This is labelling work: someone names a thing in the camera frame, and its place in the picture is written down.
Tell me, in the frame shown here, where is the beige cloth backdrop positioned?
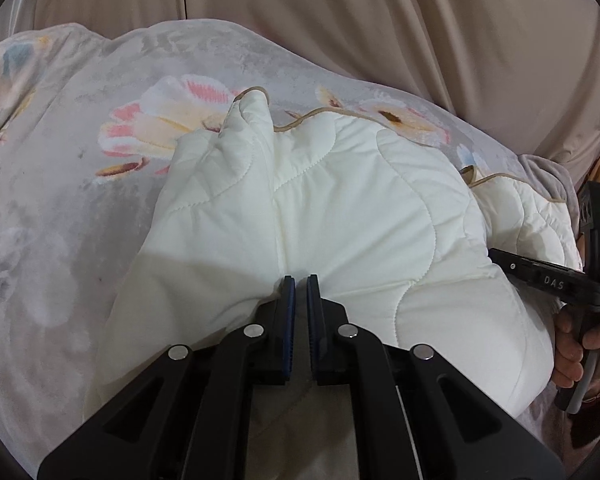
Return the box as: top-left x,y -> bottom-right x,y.
30,0 -> 600,181

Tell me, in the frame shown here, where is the plain grey fleece blanket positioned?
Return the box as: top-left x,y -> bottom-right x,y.
519,152 -> 581,226

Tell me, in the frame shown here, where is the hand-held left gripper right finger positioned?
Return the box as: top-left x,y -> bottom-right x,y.
306,273 -> 566,480

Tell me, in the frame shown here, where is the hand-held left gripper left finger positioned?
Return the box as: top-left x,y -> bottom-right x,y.
37,275 -> 297,480

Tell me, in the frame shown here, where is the cream quilted jacket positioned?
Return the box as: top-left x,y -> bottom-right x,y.
82,87 -> 584,480

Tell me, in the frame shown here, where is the person's right hand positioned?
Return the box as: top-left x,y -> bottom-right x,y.
550,305 -> 600,406

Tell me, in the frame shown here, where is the floral grey blanket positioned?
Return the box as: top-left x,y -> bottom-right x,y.
0,22 -> 583,480

